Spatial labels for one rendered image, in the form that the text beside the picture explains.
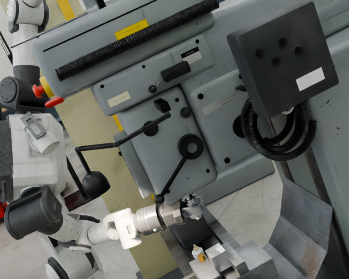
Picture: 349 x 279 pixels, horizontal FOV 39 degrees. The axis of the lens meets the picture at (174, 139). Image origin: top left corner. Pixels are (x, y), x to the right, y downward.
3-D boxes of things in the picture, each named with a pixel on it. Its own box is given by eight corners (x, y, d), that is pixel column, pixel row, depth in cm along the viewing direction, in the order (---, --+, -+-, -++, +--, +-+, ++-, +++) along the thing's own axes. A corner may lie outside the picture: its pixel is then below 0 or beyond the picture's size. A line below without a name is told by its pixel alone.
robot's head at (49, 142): (40, 160, 155) (42, 149, 147) (22, 136, 157) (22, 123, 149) (58, 150, 158) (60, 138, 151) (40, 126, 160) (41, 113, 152)
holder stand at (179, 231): (185, 250, 192) (165, 207, 186) (169, 230, 213) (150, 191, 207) (212, 235, 194) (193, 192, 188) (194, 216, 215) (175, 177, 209)
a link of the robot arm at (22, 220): (34, 242, 160) (11, 234, 148) (28, 218, 164) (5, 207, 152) (66, 228, 160) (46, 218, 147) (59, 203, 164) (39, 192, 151)
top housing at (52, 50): (56, 102, 125) (25, 42, 120) (54, 89, 149) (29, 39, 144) (219, 25, 131) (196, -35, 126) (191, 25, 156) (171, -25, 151)
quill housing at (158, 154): (165, 211, 142) (118, 112, 132) (150, 189, 161) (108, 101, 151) (223, 180, 144) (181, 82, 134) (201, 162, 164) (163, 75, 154)
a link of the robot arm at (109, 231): (118, 212, 155) (97, 217, 166) (127, 239, 155) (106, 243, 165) (134, 206, 159) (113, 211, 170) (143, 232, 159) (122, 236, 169)
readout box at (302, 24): (270, 121, 113) (238, 36, 107) (254, 114, 122) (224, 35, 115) (343, 84, 116) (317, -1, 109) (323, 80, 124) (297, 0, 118)
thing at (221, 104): (221, 174, 141) (187, 92, 133) (197, 153, 164) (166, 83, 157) (278, 144, 144) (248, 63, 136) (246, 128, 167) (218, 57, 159)
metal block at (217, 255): (217, 273, 155) (210, 258, 153) (211, 265, 160) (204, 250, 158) (232, 265, 155) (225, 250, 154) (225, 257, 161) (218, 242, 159)
